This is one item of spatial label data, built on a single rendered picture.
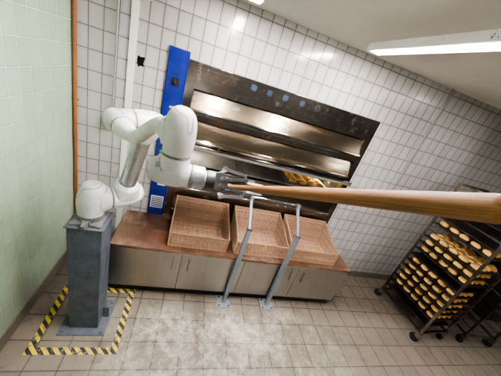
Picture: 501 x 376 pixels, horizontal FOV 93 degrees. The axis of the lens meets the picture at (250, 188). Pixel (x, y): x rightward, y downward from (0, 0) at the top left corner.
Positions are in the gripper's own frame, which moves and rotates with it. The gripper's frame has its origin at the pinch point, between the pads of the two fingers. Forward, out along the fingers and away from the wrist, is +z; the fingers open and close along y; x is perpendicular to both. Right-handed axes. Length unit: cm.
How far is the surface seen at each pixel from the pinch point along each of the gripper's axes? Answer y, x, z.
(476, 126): -121, -91, 270
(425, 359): 142, -98, 259
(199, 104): -68, -121, -26
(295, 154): -48, -132, 79
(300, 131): -69, -120, 73
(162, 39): -103, -105, -63
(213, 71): -93, -109, -20
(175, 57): -93, -106, -51
